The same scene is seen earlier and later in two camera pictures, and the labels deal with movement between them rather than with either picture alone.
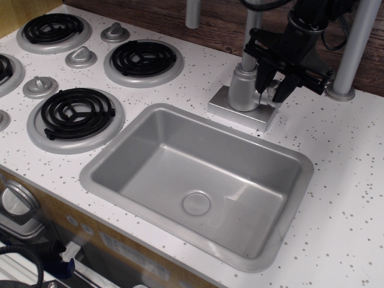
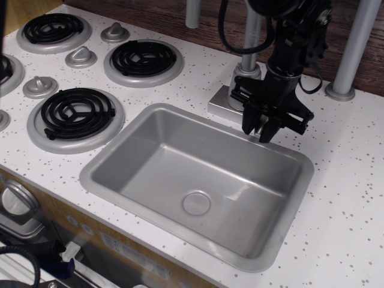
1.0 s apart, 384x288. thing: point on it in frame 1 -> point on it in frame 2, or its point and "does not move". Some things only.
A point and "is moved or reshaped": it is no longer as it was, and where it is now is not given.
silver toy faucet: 239,101 does not move
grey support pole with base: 353,50 does not move
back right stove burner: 144,63 does not move
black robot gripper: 290,53 -> 275,93
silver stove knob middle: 81,58 does not move
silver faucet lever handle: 273,85 is moved or reshaped
